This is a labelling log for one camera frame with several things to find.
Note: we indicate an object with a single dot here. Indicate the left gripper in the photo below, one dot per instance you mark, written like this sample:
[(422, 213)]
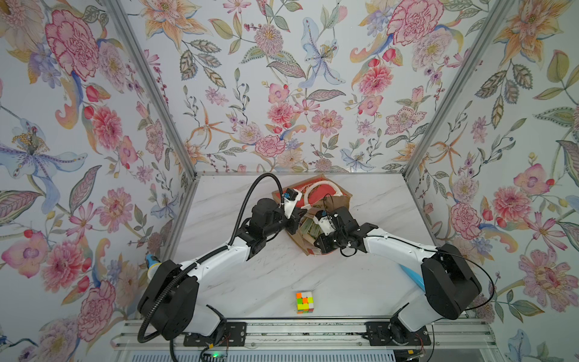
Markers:
[(294, 219)]

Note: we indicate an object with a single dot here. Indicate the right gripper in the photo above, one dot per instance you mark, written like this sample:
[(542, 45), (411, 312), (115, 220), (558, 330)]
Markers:
[(323, 243)]

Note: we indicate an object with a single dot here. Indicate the red burlap tote bag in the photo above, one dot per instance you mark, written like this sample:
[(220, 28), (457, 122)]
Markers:
[(319, 193)]

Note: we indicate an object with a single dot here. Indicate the green folding fan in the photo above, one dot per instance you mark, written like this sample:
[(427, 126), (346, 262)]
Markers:
[(309, 230)]

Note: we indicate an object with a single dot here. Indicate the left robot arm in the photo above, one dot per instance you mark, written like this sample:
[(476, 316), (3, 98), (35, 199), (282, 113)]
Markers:
[(169, 305)]

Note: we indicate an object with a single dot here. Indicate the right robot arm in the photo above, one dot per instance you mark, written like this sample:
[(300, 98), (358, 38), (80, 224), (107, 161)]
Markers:
[(450, 284)]

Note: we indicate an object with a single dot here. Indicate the rubik's cube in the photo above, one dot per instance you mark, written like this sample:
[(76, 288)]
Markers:
[(305, 302)]

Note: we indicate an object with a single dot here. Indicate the blue object right edge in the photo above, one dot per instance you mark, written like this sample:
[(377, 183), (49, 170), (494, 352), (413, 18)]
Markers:
[(415, 274)]

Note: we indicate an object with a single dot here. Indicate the patterned paper cup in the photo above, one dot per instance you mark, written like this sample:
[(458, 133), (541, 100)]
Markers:
[(152, 264)]

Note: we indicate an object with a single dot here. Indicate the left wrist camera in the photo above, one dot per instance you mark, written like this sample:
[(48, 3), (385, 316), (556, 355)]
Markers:
[(290, 199)]

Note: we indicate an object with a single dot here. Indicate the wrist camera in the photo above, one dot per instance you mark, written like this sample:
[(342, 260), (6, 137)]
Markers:
[(323, 220), (290, 199)]

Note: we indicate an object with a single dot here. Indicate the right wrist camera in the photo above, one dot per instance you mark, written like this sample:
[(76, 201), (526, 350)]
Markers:
[(323, 220)]

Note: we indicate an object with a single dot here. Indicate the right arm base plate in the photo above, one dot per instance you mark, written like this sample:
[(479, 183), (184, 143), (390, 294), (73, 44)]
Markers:
[(398, 335)]

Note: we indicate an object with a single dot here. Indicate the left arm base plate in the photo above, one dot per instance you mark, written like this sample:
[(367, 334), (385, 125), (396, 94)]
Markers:
[(229, 334)]

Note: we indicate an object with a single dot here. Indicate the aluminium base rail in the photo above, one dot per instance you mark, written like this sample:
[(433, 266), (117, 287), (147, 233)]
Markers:
[(259, 334)]

